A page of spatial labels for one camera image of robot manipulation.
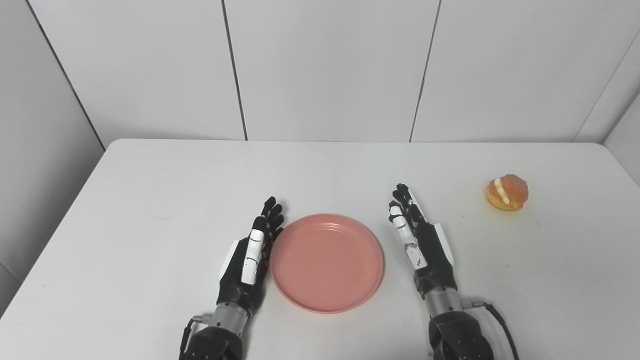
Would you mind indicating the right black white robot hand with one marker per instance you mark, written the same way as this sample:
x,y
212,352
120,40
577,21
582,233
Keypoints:
x,y
425,250

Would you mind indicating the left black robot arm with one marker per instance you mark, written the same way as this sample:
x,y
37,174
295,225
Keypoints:
x,y
217,337

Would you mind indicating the cream puff pastry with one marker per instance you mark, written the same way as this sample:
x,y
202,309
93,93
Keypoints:
x,y
506,192

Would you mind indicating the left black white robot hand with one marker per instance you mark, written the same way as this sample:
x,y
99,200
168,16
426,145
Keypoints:
x,y
245,270

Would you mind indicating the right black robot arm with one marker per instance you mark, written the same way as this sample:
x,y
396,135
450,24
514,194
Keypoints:
x,y
457,327

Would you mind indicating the pink round plate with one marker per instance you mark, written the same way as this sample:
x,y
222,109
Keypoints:
x,y
327,262

